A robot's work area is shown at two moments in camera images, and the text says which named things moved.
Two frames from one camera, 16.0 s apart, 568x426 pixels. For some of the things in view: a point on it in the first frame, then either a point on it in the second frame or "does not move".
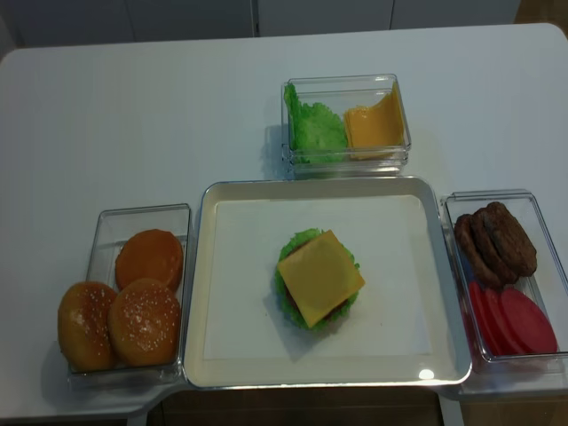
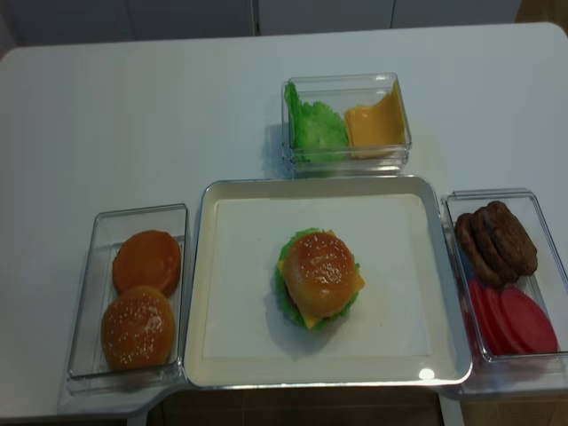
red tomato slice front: x=527 y=325 does not move
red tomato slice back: x=484 y=321 does not move
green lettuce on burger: x=294 y=244 does not move
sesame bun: x=83 y=327 -> x=319 y=273
